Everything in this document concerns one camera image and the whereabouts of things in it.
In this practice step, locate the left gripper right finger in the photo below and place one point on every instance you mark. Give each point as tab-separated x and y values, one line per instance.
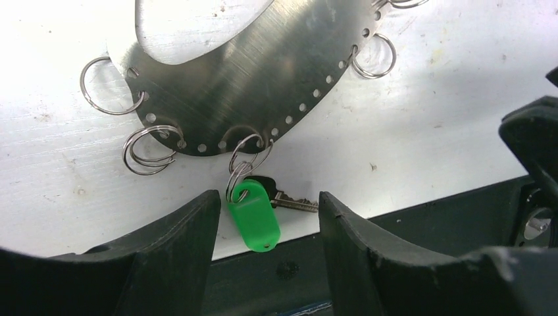
371	271

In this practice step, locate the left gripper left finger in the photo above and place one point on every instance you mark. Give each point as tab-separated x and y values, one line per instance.
158	269

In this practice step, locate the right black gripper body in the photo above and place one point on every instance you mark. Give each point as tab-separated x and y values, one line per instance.
530	133

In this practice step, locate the green key tag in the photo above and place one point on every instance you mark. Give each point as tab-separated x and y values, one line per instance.
254	216

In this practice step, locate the key with black head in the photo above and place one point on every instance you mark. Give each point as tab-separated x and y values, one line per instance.
278	198

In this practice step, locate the perforated metal key plate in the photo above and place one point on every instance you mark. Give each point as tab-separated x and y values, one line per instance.
255	87

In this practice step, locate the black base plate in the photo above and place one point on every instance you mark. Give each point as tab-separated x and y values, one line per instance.
452	256

